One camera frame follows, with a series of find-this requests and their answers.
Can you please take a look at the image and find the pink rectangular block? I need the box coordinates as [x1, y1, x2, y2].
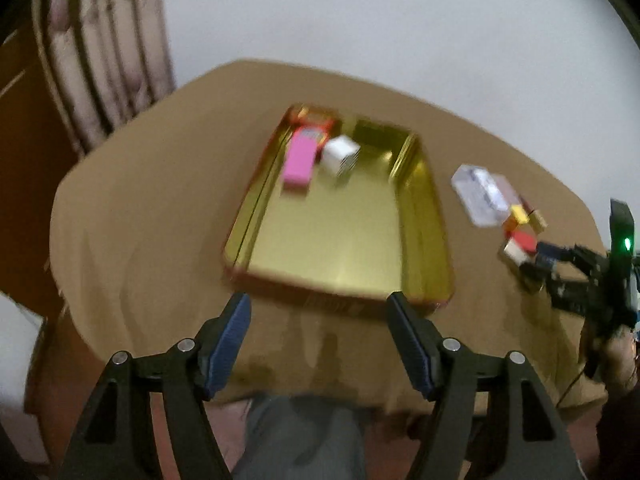
[281, 127, 321, 193]

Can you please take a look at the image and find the person's grey trouser leg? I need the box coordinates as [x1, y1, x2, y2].
[232, 395, 371, 480]

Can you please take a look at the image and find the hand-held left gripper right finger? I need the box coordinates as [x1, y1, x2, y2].
[387, 291, 583, 480]

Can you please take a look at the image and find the gold metal tray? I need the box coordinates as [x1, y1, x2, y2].
[222, 104, 457, 317]

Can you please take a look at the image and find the thin black cable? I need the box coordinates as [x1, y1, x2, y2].
[556, 350, 597, 407]

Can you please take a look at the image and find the striped curtain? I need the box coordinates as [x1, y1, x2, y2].
[31, 0, 178, 156]

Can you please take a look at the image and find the brown wooden furniture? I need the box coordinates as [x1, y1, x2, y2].
[0, 35, 83, 311]

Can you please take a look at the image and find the white box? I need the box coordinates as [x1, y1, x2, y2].
[0, 292, 48, 461]

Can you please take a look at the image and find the white cube with zigzag side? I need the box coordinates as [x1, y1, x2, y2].
[320, 135, 362, 178]

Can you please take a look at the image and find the orange tin with green print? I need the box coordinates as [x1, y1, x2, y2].
[292, 107, 336, 146]

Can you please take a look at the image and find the red rectangular block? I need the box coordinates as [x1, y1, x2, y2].
[506, 230, 538, 252]

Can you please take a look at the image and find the large clear plastic labelled box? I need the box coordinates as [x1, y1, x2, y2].
[451, 164, 521, 226]

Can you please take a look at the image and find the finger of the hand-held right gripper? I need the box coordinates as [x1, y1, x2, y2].
[522, 260, 608, 318]
[535, 241, 608, 271]

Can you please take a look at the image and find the person's right hand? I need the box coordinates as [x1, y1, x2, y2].
[599, 331, 640, 396]

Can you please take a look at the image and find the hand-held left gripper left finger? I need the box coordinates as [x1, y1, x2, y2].
[59, 291, 252, 480]

